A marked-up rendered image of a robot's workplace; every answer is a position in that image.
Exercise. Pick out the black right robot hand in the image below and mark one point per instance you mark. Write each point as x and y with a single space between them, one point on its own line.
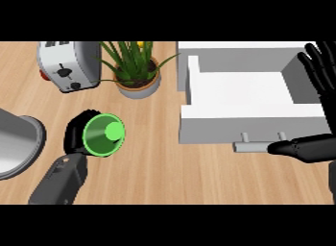
334 83

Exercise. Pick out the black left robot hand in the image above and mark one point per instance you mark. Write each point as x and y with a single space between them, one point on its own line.
72 136

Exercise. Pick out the green cup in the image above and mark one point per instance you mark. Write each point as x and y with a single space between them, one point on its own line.
97 141

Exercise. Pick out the white open drawer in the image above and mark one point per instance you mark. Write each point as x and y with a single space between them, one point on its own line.
240 88

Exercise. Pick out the white drawer front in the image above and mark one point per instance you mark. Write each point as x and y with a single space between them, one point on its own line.
231 123

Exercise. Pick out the grey metal pot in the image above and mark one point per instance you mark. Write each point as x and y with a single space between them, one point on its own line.
7 144

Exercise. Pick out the silver toaster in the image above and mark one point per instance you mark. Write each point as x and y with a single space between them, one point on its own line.
66 65

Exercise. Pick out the white cabinet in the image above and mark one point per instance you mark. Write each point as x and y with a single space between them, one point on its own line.
235 59

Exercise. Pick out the green potted plant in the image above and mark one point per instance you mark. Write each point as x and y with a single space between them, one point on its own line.
135 75

